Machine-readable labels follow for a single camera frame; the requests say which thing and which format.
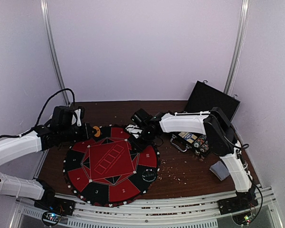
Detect clear dealer button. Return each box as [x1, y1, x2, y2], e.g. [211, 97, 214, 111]
[142, 168, 157, 182]

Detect left aluminium frame post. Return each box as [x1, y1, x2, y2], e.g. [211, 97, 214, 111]
[40, 0, 71, 106]

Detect right aluminium frame post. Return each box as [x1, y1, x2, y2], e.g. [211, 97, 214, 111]
[224, 0, 251, 95]

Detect boxed card decks in case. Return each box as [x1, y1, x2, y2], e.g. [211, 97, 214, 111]
[178, 132, 198, 144]

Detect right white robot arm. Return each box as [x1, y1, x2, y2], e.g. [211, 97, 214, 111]
[125, 107, 256, 210]

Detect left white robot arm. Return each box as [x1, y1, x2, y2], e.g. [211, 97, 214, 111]
[0, 106, 100, 211]

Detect chip row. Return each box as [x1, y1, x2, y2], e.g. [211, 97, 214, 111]
[199, 142, 209, 153]
[193, 135, 207, 148]

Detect front aluminium rail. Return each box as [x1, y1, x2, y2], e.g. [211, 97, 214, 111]
[8, 187, 284, 228]

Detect round red black poker mat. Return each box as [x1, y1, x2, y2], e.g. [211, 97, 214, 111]
[63, 126, 160, 207]

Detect front right chip row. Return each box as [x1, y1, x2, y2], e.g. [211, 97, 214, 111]
[199, 142, 209, 153]

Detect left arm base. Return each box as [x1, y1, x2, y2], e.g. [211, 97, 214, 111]
[34, 195, 76, 216]

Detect aluminium frame post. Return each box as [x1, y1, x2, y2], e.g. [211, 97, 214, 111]
[40, 0, 71, 106]
[224, 0, 251, 95]

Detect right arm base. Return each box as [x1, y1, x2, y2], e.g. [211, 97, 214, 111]
[218, 196, 258, 215]

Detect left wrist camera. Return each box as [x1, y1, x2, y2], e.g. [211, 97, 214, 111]
[72, 106, 85, 127]

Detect black poker chip case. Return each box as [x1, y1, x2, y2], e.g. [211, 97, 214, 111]
[170, 81, 240, 159]

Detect orange big blind button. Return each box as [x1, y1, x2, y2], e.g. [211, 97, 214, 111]
[92, 126, 101, 137]

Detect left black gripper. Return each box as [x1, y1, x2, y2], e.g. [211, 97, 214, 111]
[59, 122, 96, 142]

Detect back right chip row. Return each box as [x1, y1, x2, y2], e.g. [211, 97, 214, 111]
[193, 135, 207, 148]

